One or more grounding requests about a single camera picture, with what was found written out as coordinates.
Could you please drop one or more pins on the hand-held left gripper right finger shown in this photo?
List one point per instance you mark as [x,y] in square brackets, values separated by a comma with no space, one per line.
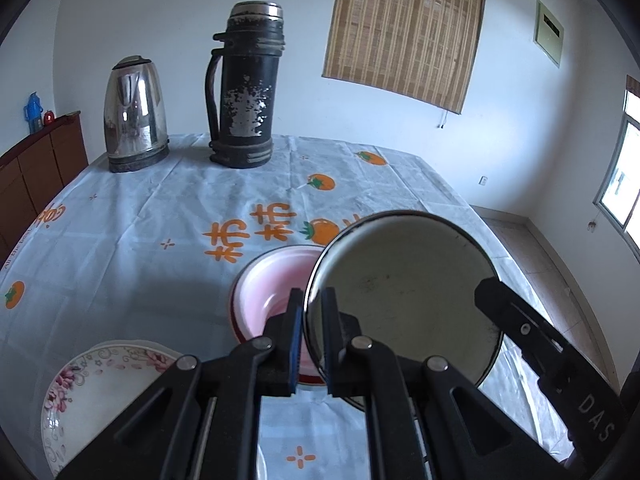
[327,340]

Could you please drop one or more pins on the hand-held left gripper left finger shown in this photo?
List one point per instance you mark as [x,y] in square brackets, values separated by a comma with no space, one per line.
[296,340]

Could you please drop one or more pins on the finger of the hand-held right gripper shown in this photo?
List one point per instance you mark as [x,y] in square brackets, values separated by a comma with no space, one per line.
[515,320]

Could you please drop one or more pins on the white floral plate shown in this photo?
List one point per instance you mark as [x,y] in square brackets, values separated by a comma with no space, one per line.
[90,385]

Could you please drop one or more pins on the red and pink bowl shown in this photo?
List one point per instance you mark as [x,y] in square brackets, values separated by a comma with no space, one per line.
[270,290]

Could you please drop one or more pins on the pale blue printed tablecloth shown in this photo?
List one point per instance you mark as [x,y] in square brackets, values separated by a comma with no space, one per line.
[150,210]

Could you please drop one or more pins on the worn black thermos flask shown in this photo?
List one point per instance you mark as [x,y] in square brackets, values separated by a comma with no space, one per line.
[245,85]

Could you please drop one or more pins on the stainless steel electric kettle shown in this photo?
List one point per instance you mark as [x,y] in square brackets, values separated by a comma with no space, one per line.
[132,115]

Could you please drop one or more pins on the brown wooden cabinet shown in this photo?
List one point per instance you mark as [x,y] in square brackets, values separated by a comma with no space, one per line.
[35,170]

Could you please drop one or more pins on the bamboo window blind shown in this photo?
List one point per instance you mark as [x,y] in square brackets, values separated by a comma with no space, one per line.
[400,25]

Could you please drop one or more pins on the small red ornament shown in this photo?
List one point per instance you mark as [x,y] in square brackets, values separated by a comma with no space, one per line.
[48,117]

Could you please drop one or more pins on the blue plastic bottle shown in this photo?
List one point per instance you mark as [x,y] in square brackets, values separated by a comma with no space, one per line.
[33,112]

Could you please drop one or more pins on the window with white frame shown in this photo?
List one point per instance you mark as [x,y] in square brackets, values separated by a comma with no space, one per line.
[620,180]

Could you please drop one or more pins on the pale wall panel box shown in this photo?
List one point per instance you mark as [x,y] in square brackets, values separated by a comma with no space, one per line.
[548,32]

